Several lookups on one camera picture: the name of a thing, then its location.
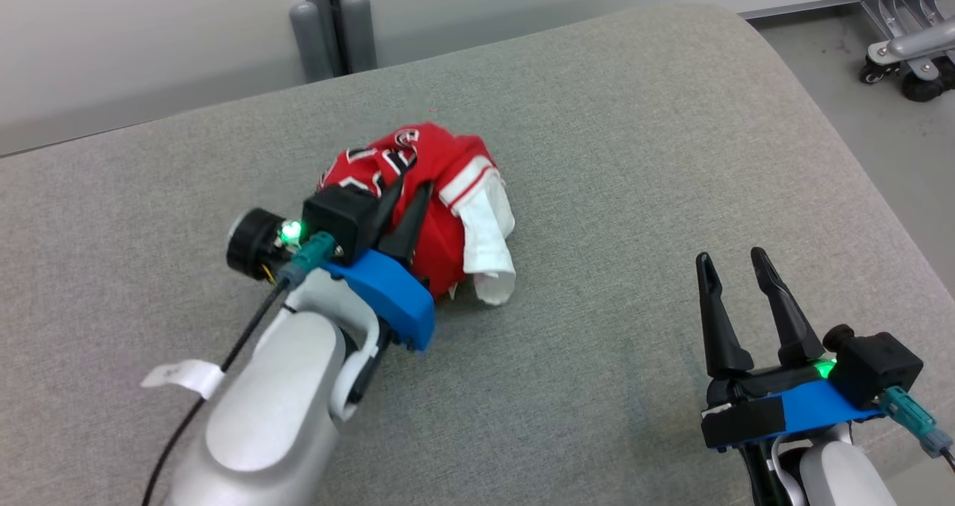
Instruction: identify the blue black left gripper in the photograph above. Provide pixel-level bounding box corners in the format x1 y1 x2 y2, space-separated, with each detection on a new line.
226 176 436 352

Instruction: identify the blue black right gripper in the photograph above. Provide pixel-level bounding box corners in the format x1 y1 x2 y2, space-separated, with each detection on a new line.
696 247 889 451

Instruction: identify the red white basketball jersey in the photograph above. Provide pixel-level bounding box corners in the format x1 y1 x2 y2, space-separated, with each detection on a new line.
317 122 517 307

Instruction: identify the grey cylinder bumper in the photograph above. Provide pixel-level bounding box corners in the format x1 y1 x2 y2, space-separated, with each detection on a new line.
341 0 379 74
289 1 334 83

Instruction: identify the black left cable teal plug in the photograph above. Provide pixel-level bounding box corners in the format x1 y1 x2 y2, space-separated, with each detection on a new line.
142 231 336 506

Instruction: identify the black cable teal plug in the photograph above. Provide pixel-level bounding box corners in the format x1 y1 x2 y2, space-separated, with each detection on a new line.
142 231 336 506
880 387 955 463

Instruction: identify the black right cable teal plug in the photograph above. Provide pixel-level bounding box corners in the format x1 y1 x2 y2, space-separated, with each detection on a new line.
880 387 955 463

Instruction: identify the grey partition post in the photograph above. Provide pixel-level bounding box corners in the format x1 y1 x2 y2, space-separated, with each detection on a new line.
298 0 353 78

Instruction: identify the grey metal wheeled frame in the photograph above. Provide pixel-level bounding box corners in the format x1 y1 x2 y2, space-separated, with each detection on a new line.
858 0 955 81

